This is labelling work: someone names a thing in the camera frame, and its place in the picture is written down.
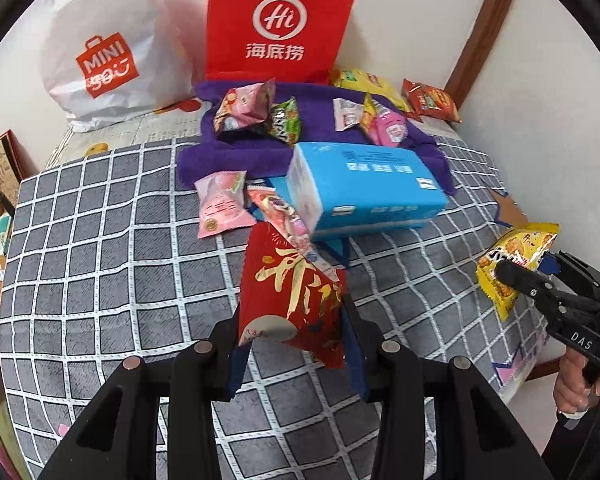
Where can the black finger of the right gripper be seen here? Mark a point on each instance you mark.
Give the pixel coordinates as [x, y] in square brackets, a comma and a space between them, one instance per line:
[577, 275]
[547, 298]

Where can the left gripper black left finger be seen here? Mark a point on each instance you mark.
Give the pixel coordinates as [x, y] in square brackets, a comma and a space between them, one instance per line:
[115, 436]

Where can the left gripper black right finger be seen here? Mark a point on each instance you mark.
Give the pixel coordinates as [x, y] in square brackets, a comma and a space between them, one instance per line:
[477, 437]

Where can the yellow spicy snack bag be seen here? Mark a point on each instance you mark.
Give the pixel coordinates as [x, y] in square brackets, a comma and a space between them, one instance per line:
[524, 246]

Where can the red gold snack bag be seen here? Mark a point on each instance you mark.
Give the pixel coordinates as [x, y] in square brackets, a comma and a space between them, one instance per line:
[285, 298]

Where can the small pink white packet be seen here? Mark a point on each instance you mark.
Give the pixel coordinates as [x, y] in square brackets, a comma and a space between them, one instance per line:
[286, 220]

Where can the pink peach snack packet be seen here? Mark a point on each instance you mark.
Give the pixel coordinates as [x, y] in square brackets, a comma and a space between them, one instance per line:
[222, 203]

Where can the pink mushroom snack bag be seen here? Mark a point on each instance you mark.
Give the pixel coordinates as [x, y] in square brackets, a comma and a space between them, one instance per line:
[245, 106]

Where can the yellow pink snack bag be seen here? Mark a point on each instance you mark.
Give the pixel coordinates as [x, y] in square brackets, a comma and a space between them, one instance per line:
[382, 126]

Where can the right hand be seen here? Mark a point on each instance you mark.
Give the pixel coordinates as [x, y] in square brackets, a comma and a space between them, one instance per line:
[573, 394]

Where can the grey checked tablecloth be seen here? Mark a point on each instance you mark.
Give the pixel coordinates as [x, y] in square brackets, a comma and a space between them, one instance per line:
[105, 262]

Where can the blue tissue pack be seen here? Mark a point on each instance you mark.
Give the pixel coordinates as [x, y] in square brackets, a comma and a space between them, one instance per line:
[344, 189]

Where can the orange Lays chips bag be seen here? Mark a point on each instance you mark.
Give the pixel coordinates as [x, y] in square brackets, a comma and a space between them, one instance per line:
[430, 101]

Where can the white blue snack packet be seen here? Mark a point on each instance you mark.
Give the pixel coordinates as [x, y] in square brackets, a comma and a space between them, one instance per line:
[347, 114]

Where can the yellow Lays chips bag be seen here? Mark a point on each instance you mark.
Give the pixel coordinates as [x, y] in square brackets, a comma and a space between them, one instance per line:
[360, 80]

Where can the green snack packet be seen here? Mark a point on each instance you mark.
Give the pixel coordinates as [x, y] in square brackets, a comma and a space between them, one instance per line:
[284, 123]

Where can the framed picture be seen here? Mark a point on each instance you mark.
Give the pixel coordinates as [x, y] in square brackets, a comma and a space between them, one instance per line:
[11, 172]

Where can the purple towel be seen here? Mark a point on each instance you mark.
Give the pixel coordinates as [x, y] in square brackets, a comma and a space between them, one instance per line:
[264, 157]

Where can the newspaper sheet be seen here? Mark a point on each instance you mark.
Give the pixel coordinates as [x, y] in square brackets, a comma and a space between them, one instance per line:
[183, 120]

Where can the red paper shopping bag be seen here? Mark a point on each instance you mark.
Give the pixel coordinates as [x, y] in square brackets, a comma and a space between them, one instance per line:
[288, 40]

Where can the white Miniso plastic bag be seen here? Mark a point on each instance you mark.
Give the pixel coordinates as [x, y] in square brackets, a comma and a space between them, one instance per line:
[106, 61]

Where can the brown wooden door frame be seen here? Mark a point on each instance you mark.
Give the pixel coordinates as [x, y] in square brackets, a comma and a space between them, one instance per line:
[488, 23]

